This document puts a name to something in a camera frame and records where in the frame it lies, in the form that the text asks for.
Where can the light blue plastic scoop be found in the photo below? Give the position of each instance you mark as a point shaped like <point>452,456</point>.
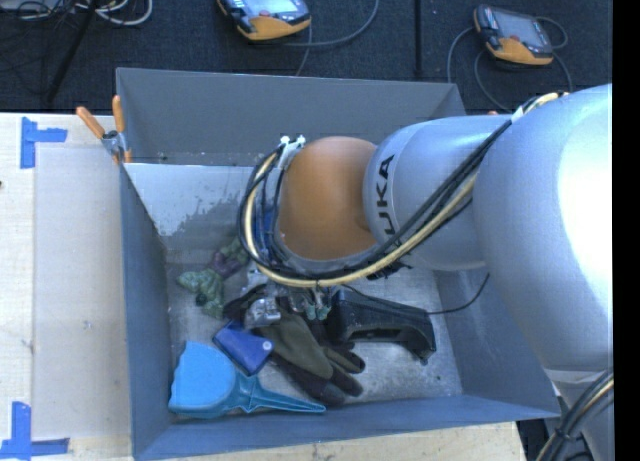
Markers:
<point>205,384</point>

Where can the pale flat board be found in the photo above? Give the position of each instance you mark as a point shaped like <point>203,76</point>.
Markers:
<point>75,274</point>

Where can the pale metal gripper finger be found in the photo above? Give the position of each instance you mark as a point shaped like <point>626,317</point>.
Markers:
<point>261,312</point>

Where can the olive and black glove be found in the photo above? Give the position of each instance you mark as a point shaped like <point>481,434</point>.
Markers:
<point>305,354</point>

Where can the dark blue plastic piece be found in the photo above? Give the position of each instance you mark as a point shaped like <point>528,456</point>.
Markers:
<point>242,346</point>

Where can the green toy figure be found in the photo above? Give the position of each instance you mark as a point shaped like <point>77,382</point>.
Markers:
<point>210,284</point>

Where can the grey metal bin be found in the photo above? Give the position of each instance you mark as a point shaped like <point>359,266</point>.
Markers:
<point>200,114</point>

